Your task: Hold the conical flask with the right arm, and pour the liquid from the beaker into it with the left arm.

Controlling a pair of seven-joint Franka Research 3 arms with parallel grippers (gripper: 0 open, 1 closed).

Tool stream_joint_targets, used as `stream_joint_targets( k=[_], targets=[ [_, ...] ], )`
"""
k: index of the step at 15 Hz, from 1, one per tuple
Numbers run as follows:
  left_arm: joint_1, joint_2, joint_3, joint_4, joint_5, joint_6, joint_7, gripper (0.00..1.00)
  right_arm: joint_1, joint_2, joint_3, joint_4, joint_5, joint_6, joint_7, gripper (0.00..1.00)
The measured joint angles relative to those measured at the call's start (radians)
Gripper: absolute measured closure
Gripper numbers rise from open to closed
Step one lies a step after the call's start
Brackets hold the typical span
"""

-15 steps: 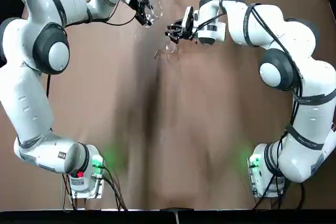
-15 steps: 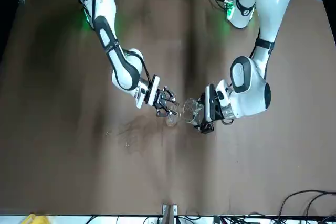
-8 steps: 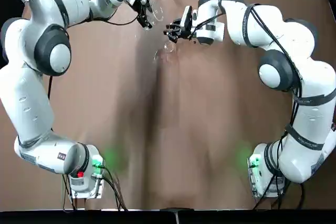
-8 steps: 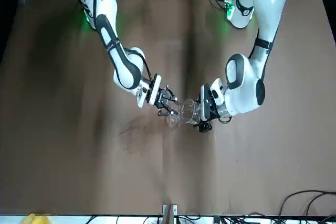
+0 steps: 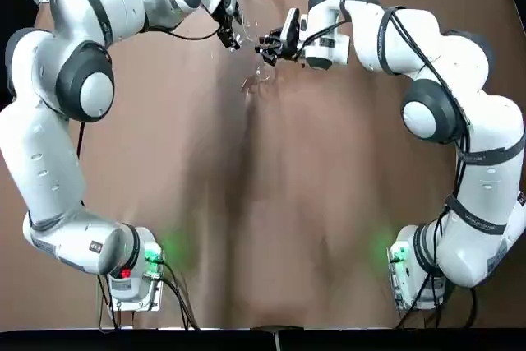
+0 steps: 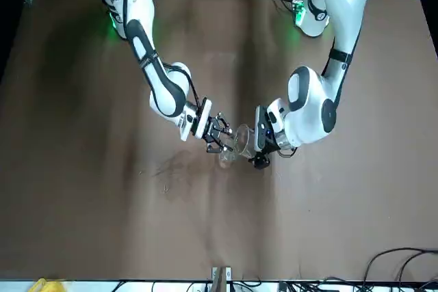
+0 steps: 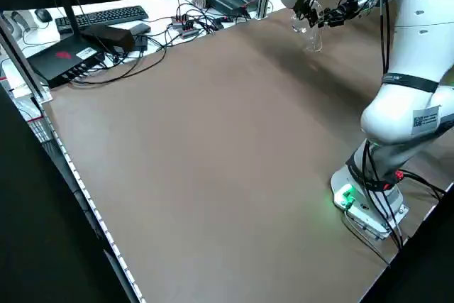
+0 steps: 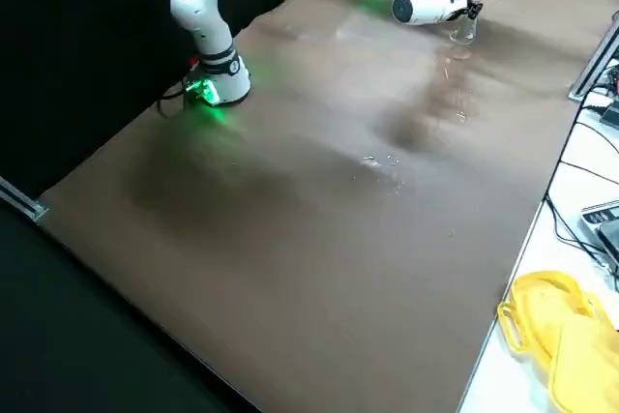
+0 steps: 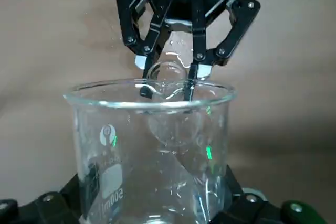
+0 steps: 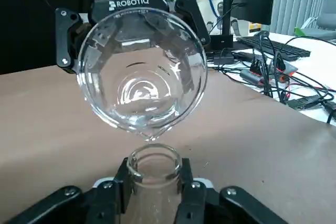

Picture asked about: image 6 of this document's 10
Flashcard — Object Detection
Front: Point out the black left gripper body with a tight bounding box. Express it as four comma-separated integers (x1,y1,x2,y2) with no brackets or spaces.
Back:
255,131,280,157

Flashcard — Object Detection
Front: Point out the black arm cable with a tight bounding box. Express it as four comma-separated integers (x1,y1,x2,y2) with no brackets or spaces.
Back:
183,75,203,112
320,36,347,109

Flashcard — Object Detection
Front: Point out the clear glass conical flask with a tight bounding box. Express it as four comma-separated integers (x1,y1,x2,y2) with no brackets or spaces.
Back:
218,130,240,170

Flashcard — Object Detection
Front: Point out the yellow cable coil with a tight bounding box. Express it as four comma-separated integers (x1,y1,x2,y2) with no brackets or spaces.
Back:
29,278,66,292

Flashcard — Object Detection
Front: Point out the clear glass beaker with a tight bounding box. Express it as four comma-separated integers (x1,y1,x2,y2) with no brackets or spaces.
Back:
232,123,259,162

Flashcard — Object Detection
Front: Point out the aluminium camera post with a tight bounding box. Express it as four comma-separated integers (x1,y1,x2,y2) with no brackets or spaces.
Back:
211,265,232,292

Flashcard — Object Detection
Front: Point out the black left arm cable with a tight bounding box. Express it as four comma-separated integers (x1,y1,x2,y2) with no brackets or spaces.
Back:
320,36,347,109

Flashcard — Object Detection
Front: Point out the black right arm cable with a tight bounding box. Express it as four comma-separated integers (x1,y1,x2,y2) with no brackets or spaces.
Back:
183,75,203,112

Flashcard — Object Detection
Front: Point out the black desk cable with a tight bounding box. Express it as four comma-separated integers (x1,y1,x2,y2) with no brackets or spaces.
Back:
361,246,438,292

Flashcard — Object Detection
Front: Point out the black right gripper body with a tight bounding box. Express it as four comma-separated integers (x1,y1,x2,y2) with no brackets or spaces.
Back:
204,118,222,143

